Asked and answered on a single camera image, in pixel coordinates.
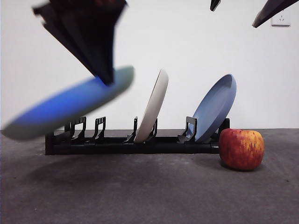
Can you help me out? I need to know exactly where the red yellow apple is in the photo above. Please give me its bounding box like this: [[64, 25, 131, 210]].
[[219, 128, 265, 171]]

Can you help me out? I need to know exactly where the cream white round plate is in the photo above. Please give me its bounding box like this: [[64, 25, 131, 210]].
[[133, 69, 169, 143]]

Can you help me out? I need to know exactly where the white wall socket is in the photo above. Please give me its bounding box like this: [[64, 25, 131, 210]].
[[271, 9, 292, 27]]

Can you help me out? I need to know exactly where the green round plate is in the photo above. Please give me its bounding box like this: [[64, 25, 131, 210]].
[[2, 65, 135, 141]]

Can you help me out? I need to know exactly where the black plate rack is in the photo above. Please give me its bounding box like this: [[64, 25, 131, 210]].
[[45, 116, 231, 156]]

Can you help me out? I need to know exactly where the blue round plate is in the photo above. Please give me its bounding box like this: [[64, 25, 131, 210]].
[[192, 73, 237, 143]]

